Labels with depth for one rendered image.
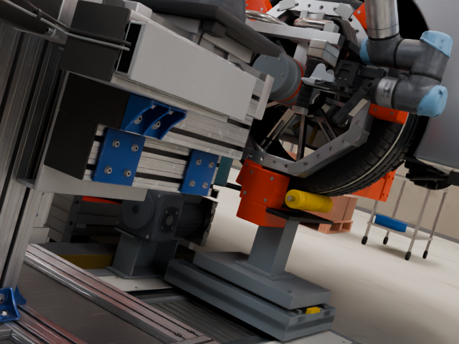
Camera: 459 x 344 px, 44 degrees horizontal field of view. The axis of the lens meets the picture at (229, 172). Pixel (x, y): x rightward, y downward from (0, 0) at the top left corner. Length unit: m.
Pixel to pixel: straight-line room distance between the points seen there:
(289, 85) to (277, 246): 0.56
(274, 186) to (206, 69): 1.03
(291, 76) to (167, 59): 1.00
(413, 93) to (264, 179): 0.60
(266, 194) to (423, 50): 0.66
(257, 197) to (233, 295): 0.33
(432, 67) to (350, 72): 0.20
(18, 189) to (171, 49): 0.42
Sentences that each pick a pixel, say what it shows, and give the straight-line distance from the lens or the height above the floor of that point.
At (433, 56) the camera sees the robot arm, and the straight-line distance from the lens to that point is 1.42.
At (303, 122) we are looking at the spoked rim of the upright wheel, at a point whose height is 0.75.
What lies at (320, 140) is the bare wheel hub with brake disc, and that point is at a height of 0.72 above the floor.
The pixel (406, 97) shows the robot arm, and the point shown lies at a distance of 1.40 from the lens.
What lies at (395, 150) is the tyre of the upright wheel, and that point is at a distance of 1.86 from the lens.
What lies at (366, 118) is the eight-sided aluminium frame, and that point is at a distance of 1.69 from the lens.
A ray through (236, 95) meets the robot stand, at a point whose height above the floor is 0.69.
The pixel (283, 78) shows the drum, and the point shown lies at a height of 0.84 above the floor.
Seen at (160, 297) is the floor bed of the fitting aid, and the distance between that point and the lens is 1.92.
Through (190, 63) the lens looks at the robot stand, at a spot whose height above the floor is 0.71.
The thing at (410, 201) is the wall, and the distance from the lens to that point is 12.00.
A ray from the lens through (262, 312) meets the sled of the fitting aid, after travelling 1.82.
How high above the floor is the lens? 0.63
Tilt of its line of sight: 3 degrees down
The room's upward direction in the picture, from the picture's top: 17 degrees clockwise
